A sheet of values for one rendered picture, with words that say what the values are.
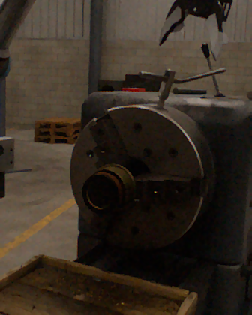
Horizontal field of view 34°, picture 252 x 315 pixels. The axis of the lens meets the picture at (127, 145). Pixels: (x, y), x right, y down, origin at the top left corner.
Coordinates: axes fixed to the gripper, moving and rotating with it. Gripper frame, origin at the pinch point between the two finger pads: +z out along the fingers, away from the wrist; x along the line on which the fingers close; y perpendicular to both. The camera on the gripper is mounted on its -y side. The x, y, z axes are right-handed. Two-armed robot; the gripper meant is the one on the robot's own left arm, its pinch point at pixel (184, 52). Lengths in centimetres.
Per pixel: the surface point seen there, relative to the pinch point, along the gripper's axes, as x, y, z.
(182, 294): -22.2, -12.1, 41.9
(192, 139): -10.4, -4.4, 15.9
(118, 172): -4.8, -17.7, 24.2
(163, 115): -3.8, -7.1, 13.0
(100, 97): 24.0, 4.1, 16.9
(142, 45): 637, 797, 7
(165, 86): -0.6, -4.4, 7.6
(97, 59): 719, 729, 73
